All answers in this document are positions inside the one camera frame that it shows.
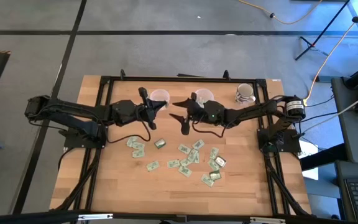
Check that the blue white floral mug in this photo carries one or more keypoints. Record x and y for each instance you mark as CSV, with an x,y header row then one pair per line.
x,y
244,90

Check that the black aluminium table frame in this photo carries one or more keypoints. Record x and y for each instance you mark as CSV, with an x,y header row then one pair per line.
x,y
166,79

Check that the white paper sheet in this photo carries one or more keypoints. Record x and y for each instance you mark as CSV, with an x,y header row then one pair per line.
x,y
309,149

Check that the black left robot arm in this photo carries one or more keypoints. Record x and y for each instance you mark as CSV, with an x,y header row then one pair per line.
x,y
73,107

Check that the black crossbar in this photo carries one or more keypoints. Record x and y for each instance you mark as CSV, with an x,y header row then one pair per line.
x,y
42,216

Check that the silver metal bracket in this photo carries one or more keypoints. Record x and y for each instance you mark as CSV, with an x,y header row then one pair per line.
x,y
267,220
95,216

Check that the dark grey desk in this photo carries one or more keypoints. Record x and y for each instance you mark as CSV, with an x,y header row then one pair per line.
x,y
340,174

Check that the black tripod stand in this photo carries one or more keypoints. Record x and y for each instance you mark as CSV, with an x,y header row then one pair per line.
x,y
319,32

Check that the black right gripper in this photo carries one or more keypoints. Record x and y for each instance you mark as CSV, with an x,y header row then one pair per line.
x,y
211,112

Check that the pale green stevia packet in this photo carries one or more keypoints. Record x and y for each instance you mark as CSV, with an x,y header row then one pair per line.
x,y
213,153
213,164
153,165
192,155
131,141
207,180
138,153
197,158
173,164
185,171
138,146
184,149
198,144
186,162

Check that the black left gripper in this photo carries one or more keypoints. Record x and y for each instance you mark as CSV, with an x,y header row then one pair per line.
x,y
124,112

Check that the green white truvia packet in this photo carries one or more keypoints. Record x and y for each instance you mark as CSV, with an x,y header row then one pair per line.
x,y
160,143
215,175
220,161

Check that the clear plastic cup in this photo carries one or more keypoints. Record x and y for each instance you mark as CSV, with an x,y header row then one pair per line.
x,y
205,93
158,94

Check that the black desk leg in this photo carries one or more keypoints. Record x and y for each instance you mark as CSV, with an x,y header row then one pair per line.
x,y
322,158

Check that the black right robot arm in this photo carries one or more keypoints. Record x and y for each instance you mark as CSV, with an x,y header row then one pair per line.
x,y
250,110

